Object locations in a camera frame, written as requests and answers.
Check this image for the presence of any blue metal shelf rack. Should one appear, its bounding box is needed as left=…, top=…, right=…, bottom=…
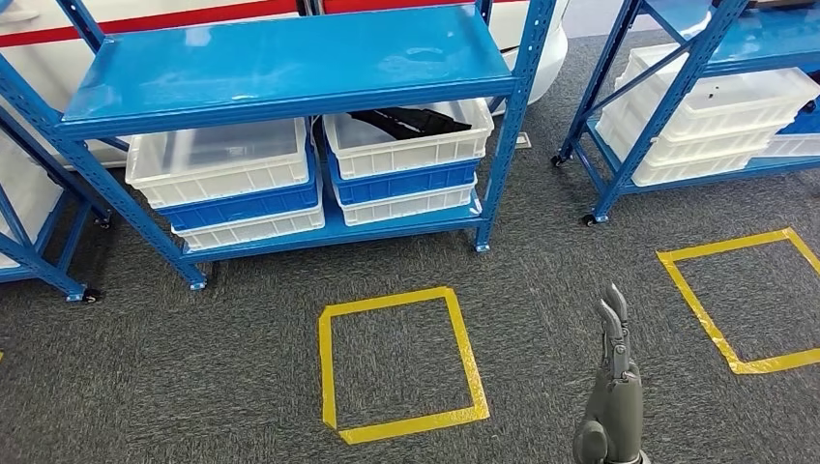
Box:
left=551, top=0, right=820, bottom=227
left=0, top=0, right=559, bottom=293
left=0, top=108, right=113, bottom=305

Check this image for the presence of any black flat shelf part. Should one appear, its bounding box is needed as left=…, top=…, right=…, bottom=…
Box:
left=746, top=0, right=820, bottom=11

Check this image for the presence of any white plastic bin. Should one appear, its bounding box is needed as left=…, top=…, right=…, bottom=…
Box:
left=618, top=43, right=820, bottom=139
left=596, top=121, right=770, bottom=189
left=758, top=132, right=820, bottom=159
left=171, top=191, right=327, bottom=252
left=333, top=176, right=479, bottom=227
left=0, top=137, right=66, bottom=271
left=599, top=96, right=796, bottom=166
left=322, top=98, right=496, bottom=181
left=125, top=117, right=312, bottom=210

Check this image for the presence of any black long part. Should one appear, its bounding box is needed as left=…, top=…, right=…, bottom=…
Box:
left=347, top=105, right=474, bottom=142

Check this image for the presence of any red barrier belt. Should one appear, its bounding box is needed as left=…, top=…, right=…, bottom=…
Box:
left=0, top=0, right=527, bottom=49

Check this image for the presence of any white car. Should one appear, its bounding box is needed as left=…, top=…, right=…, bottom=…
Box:
left=0, top=0, right=571, bottom=169

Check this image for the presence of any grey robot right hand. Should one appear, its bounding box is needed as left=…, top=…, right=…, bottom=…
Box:
left=571, top=282, right=652, bottom=464

